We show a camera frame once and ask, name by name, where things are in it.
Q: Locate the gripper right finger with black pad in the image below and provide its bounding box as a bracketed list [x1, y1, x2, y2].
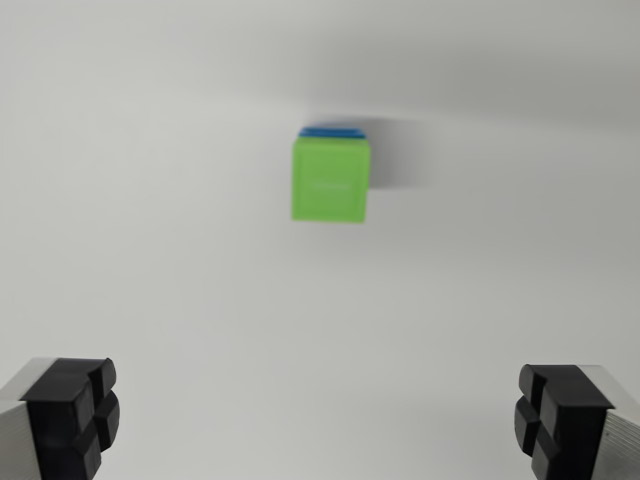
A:
[513, 363, 640, 480]

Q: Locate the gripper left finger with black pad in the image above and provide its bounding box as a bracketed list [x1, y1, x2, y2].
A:
[0, 356, 121, 480]

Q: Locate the green embossed cube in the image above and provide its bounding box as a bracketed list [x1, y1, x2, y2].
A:
[290, 136, 374, 224]

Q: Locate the blue embossed cube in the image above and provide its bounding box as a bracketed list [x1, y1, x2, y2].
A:
[297, 125, 367, 141]

